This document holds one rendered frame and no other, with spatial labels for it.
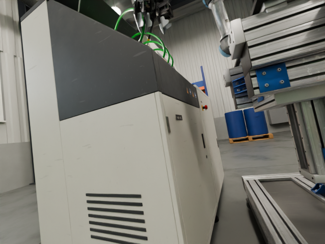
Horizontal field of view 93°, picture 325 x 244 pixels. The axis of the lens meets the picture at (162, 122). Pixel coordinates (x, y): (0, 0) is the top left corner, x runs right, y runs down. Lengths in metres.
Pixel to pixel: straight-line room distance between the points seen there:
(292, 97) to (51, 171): 1.16
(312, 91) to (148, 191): 0.71
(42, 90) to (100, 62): 0.45
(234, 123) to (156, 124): 5.08
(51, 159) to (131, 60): 0.67
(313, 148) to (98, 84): 0.96
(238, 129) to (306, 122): 4.70
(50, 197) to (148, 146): 0.67
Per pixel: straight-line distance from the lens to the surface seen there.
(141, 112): 0.58
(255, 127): 5.64
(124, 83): 0.64
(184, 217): 0.64
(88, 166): 0.79
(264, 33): 0.68
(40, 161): 1.12
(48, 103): 1.04
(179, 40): 8.64
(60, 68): 0.98
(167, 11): 1.07
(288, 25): 0.70
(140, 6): 0.93
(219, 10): 1.43
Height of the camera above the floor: 0.64
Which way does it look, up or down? 5 degrees up
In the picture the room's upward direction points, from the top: 9 degrees counter-clockwise
